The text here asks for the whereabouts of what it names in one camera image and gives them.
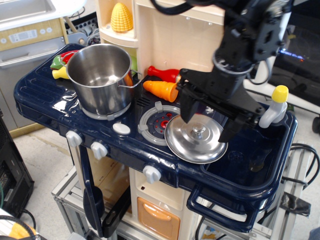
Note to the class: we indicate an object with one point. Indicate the red green toy pepper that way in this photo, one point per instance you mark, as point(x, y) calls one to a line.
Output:
point(62, 59)

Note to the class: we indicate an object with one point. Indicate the black computer tower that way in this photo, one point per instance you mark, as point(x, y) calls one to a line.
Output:
point(15, 180)

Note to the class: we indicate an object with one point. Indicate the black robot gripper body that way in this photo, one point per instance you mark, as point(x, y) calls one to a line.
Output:
point(222, 89)

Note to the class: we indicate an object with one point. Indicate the white stand pole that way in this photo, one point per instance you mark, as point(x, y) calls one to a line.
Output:
point(297, 65)

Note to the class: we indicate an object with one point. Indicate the grey wooden cabinet appliance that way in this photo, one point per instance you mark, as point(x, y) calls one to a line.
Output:
point(30, 32)

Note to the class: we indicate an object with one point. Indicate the white stove knob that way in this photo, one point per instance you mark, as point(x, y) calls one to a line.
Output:
point(99, 150)
point(73, 138)
point(152, 174)

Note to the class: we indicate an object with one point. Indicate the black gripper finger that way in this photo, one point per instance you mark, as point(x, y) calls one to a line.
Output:
point(231, 127)
point(189, 103)

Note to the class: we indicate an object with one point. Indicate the right white stove knob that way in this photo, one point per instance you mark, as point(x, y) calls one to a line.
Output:
point(152, 174)

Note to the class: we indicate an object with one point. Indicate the grey stove burner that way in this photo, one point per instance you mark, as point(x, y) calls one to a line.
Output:
point(153, 122)
point(104, 117)

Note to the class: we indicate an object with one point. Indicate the orange toy drawer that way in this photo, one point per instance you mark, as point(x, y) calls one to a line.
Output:
point(158, 218)

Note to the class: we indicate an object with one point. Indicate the yellow toy bottle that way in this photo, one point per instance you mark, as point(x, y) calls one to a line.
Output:
point(60, 73)

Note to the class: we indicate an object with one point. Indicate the left white stove knob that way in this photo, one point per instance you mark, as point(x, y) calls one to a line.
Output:
point(73, 138)

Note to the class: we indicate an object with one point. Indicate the stainless steel pot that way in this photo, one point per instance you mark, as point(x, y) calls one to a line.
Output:
point(101, 75)

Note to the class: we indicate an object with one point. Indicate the white oval button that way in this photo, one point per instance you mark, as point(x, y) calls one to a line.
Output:
point(121, 129)

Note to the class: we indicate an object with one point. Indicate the middle white stove knob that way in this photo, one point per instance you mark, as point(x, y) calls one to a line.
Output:
point(99, 150)

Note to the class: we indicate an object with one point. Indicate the red toy ketchup bottle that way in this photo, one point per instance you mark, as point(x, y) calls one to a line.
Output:
point(168, 75)

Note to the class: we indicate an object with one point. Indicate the navy toy kitchen counter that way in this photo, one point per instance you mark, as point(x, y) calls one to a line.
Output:
point(231, 191)

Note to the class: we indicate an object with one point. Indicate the yellow object bottom left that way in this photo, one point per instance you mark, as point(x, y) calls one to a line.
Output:
point(18, 232)

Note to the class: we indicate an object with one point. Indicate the navy oven door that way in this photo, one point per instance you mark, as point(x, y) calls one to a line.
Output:
point(93, 203)

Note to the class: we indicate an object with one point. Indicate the grey toy faucet yellow cap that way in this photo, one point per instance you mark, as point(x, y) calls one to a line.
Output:
point(277, 108)

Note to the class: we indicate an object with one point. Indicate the grey right stove burner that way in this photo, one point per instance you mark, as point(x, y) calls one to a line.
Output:
point(153, 122)

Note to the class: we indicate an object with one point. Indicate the round steel pot lid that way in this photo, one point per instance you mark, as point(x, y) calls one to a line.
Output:
point(196, 141)

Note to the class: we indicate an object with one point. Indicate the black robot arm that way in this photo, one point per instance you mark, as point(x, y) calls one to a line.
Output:
point(251, 35)

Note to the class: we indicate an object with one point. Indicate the cream toy kitchen tower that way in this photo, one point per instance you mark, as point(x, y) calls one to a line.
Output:
point(165, 42)

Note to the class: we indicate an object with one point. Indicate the yellow toy corn cob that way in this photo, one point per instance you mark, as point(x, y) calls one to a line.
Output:
point(121, 18)

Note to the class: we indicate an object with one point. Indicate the grey left stove burner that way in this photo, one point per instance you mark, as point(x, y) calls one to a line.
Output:
point(104, 117)

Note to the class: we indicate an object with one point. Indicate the orange toy carrot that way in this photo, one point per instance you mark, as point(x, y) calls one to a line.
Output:
point(162, 89)

